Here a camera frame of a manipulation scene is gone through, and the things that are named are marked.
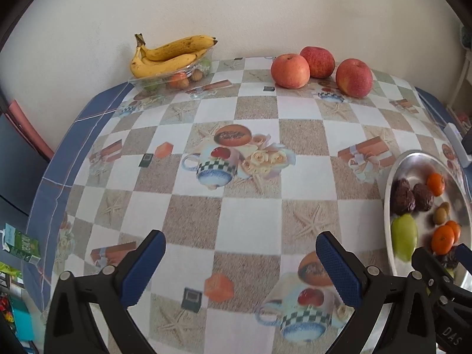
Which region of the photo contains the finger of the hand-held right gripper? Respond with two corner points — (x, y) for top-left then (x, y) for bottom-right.
(412, 247), (456, 303)
(456, 244), (472, 288)

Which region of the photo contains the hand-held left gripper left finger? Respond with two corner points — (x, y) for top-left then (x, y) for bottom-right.
(43, 229), (167, 354)

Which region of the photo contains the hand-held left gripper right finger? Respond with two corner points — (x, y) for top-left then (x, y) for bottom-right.
(316, 231), (439, 354)

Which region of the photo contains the dark dried date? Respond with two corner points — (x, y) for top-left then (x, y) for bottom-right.
(391, 179), (417, 215)
(435, 251), (460, 269)
(412, 183), (434, 212)

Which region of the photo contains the orange tangerine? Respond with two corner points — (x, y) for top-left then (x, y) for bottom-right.
(431, 225), (456, 256)
(445, 220), (461, 244)
(427, 173), (446, 197)

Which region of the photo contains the large green jujube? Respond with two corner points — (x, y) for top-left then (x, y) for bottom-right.
(391, 214), (418, 262)

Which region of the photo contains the stainless steel bowl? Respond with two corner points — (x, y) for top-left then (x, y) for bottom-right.
(365, 150), (472, 354)

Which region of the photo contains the checkered printed tablecloth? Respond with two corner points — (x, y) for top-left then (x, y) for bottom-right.
(55, 57), (465, 354)

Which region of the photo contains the green carton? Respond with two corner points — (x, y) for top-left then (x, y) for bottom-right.
(2, 223), (40, 265)

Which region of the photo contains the teal box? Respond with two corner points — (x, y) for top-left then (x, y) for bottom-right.
(11, 299), (37, 340)

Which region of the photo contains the white plastic chair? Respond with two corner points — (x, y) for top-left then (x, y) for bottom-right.
(446, 53), (472, 111)

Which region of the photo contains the clear plastic container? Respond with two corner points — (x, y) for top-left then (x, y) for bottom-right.
(127, 50), (215, 92)

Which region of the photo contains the yellow banana bunch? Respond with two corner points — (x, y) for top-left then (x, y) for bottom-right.
(130, 33), (218, 79)

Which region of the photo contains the pale red apple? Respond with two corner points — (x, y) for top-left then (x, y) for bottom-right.
(271, 54), (310, 89)

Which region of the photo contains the dark red apple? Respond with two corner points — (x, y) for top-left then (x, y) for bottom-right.
(299, 46), (336, 79)

